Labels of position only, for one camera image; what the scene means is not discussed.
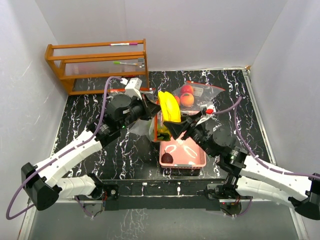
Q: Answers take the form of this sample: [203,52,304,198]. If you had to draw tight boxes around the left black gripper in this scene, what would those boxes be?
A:
[118,93,162,130]

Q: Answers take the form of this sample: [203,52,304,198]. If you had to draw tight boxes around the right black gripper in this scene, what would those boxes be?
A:
[165,112,217,158]

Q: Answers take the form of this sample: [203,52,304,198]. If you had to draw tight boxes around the yellow bananas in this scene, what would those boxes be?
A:
[158,91,181,123]

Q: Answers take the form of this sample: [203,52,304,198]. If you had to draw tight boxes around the orange peach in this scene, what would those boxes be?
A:
[174,95,181,105]
[180,92,195,107]

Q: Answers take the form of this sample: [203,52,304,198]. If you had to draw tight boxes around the clear zip bag orange zipper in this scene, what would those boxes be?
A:
[172,81,225,111]

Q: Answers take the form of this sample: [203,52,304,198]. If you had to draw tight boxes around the green cucumber leaf vegetable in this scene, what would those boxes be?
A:
[155,126,172,142]

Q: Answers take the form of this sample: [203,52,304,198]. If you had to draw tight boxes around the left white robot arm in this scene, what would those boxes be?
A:
[21,94,161,211]

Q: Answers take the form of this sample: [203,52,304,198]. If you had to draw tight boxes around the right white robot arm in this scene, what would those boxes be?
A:
[164,110,320,220]

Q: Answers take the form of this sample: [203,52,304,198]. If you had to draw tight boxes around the pink plastic basket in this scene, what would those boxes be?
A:
[159,138,207,170]

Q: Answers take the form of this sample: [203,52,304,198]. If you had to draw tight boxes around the purple passion fruit front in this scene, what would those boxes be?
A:
[160,152,174,164]

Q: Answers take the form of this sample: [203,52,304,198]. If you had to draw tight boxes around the wooden shelf rack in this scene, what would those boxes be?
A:
[44,39,150,96]

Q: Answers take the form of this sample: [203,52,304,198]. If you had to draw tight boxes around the green marker pen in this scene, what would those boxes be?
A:
[113,61,139,66]

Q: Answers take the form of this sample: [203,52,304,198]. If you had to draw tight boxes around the pink white marker pen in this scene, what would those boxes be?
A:
[110,42,138,46]

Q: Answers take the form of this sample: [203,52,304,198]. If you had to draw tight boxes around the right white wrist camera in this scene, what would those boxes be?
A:
[196,106,215,126]

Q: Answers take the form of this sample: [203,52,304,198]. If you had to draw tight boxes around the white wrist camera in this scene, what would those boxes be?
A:
[196,106,215,126]
[120,77,142,100]

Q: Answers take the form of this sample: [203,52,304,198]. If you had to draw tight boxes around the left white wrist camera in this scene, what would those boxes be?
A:
[120,77,142,100]

